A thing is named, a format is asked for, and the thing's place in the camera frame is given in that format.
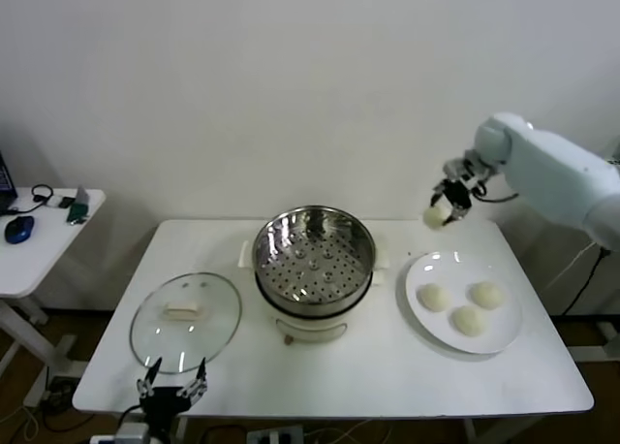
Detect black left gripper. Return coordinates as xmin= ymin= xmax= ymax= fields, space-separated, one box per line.
xmin=136 ymin=357 xmax=209 ymax=424

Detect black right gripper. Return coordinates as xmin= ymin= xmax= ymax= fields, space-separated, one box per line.
xmin=429 ymin=178 xmax=475 ymax=228

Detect white steamed baozi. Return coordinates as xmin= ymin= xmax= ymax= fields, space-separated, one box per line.
xmin=418 ymin=282 xmax=452 ymax=314
xmin=450 ymin=305 xmax=486 ymax=338
xmin=469 ymin=281 xmax=505 ymax=311
xmin=422 ymin=206 xmax=450 ymax=230

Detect glass lid with white handle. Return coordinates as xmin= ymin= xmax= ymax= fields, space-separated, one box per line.
xmin=129 ymin=271 xmax=243 ymax=375

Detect perforated stainless steel steamer basket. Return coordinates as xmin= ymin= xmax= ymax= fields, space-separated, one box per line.
xmin=252 ymin=205 xmax=378 ymax=305

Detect white floor power strip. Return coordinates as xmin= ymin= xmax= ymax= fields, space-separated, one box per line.
xmin=246 ymin=424 xmax=305 ymax=444

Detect large white plate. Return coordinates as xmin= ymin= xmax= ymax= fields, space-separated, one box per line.
xmin=396 ymin=251 xmax=525 ymax=356

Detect white electric cooking pot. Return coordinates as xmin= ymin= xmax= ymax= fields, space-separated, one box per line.
xmin=239 ymin=239 xmax=391 ymax=344

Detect white side table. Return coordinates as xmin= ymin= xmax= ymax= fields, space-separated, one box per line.
xmin=0 ymin=187 xmax=108 ymax=409

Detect green and grey gadget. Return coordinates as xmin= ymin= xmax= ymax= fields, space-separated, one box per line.
xmin=66 ymin=186 xmax=93 ymax=226

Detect white desk foot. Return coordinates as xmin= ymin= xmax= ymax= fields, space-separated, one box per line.
xmin=566 ymin=320 xmax=620 ymax=364

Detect blue computer mouse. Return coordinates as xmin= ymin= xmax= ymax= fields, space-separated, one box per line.
xmin=4 ymin=214 xmax=37 ymax=244

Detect dark laptop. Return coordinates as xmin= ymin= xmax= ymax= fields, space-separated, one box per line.
xmin=0 ymin=145 xmax=19 ymax=215

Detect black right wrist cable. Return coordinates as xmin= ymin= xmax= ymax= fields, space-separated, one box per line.
xmin=476 ymin=185 xmax=520 ymax=205

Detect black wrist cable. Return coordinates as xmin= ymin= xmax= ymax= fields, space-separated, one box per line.
xmin=118 ymin=403 xmax=144 ymax=426
xmin=476 ymin=185 xmax=520 ymax=205

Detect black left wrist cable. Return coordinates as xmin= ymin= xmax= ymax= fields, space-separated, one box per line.
xmin=118 ymin=403 xmax=144 ymax=426

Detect black floor cables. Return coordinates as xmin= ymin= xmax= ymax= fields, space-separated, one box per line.
xmin=41 ymin=373 xmax=93 ymax=433

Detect white wall cable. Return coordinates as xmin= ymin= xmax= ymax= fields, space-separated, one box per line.
xmin=540 ymin=242 xmax=596 ymax=295

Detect black power cable with adapter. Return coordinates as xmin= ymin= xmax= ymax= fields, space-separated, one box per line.
xmin=564 ymin=247 xmax=612 ymax=317

